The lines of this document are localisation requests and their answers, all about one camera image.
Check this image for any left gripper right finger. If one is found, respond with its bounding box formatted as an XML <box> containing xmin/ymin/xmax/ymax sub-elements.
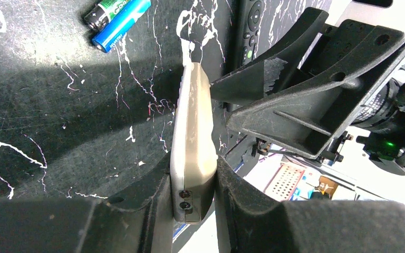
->
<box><xmin>215</xmin><ymin>158</ymin><xmax>405</xmax><ymax>252</ymax></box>

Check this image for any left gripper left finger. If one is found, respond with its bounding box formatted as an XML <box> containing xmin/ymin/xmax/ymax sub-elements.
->
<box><xmin>0</xmin><ymin>155</ymin><xmax>173</xmax><ymax>252</ymax></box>

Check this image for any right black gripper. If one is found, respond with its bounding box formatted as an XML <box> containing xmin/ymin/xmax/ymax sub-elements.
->
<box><xmin>210</xmin><ymin>7</ymin><xmax>405</xmax><ymax>166</ymax></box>

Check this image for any white air conditioner remote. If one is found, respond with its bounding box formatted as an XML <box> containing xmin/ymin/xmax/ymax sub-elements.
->
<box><xmin>170</xmin><ymin>62</ymin><xmax>218</xmax><ymax>224</ymax></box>

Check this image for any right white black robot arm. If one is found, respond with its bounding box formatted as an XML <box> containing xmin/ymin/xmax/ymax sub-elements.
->
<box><xmin>210</xmin><ymin>7</ymin><xmax>405</xmax><ymax>176</ymax></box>

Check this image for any black tv remote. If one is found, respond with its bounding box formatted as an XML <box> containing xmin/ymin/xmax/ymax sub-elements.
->
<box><xmin>231</xmin><ymin>0</ymin><xmax>284</xmax><ymax>71</ymax></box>

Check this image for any blue battery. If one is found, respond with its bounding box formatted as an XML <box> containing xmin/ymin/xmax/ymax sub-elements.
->
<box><xmin>92</xmin><ymin>0</ymin><xmax>151</xmax><ymax>53</ymax></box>

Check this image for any green black battery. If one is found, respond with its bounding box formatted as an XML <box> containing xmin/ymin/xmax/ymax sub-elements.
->
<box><xmin>84</xmin><ymin>0</ymin><xmax>130</xmax><ymax>32</ymax></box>

